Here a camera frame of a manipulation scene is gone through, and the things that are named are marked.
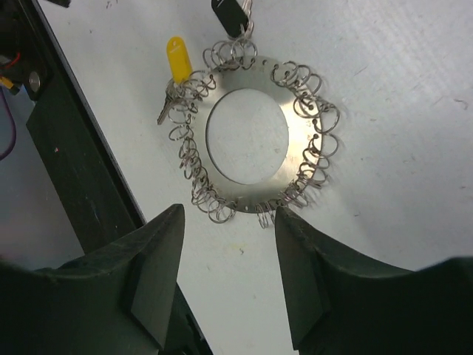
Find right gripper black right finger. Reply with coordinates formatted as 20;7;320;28
274;207;472;354

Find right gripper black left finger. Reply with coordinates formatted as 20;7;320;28
1;204;185;354

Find steel keyring disc with rings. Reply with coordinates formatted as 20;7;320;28
165;38;341;228

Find black tag key near disc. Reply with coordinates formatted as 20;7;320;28
211;0;254;39

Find yellow tag key on disc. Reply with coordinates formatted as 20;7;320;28
157;36;192;125

